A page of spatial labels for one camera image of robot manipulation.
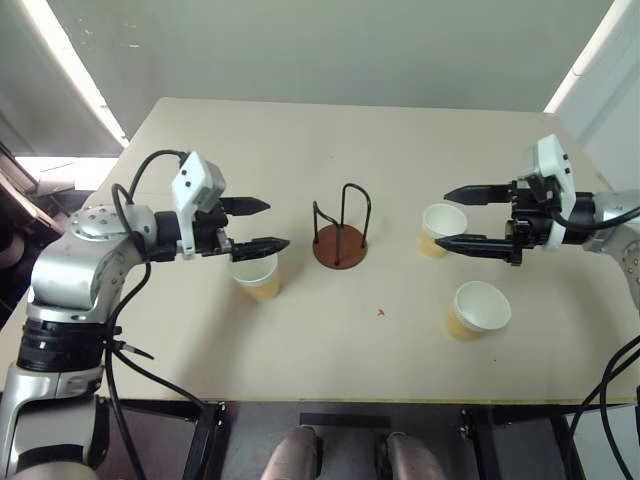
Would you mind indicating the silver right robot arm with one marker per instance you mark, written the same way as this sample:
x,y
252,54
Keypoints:
x,y
612,210

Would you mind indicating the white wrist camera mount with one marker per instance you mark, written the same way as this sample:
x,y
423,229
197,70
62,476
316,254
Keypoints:
x,y
192,180
552,160

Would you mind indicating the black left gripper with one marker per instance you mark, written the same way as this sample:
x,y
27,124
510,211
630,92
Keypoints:
x,y
210,235

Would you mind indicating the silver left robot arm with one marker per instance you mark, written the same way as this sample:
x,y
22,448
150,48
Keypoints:
x,y
65,270

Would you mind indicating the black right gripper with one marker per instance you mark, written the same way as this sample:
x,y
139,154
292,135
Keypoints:
x,y
530,220

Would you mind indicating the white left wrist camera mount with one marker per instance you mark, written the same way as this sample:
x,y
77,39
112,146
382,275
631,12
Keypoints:
x,y
192,180

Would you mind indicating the yellow paper cup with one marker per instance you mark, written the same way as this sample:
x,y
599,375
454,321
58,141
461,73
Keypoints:
x,y
262,287
440,220
480,305

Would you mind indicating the black metal table frame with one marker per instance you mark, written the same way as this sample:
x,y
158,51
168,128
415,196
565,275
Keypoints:
x,y
205,440

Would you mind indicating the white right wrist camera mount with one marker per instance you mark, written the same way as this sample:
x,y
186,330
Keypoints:
x,y
552,160

